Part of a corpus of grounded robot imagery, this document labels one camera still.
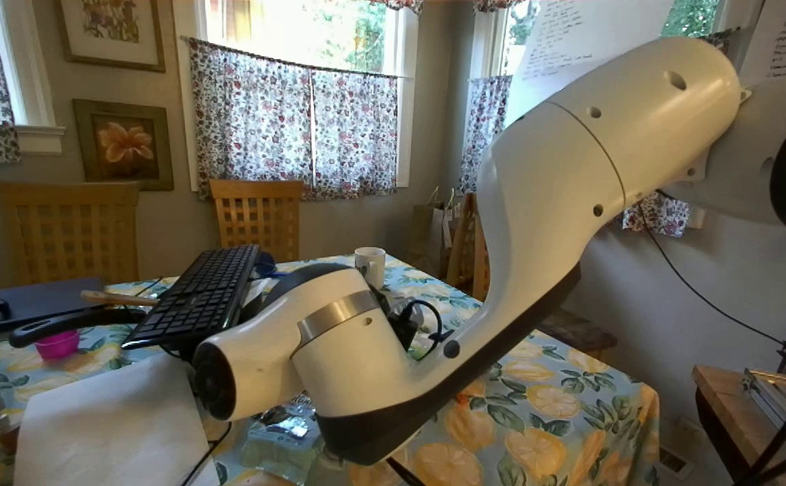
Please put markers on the wooden bench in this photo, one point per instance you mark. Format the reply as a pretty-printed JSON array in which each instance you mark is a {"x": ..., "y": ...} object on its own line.
[{"x": 734, "y": 422}]

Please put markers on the framed embroidery picture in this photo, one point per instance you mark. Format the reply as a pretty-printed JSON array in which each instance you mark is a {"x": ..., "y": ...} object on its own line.
[{"x": 112, "y": 31}]

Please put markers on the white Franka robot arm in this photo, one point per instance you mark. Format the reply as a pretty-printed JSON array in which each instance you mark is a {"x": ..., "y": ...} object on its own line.
[{"x": 543, "y": 225}]

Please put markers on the dark blue flat case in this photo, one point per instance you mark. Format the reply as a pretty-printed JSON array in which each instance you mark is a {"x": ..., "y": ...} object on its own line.
[{"x": 42, "y": 301}]

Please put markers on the small pink bowl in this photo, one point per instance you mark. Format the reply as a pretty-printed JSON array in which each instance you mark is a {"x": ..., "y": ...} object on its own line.
[{"x": 58, "y": 345}]

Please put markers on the framed flower picture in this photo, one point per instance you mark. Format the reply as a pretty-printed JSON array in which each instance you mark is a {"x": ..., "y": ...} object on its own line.
[{"x": 122, "y": 144}]

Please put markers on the white note board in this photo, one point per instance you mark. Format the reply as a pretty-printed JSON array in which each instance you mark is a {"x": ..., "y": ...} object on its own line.
[{"x": 785, "y": 40}]

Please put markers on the white paper sheet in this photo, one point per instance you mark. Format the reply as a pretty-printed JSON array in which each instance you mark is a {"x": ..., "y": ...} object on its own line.
[{"x": 112, "y": 432}]

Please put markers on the blue plastic ladle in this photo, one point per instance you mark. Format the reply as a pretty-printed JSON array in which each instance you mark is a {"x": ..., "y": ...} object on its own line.
[{"x": 266, "y": 262}]

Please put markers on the lemon print tablecloth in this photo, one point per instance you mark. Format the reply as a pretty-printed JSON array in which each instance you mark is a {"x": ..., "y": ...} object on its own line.
[{"x": 543, "y": 406}]

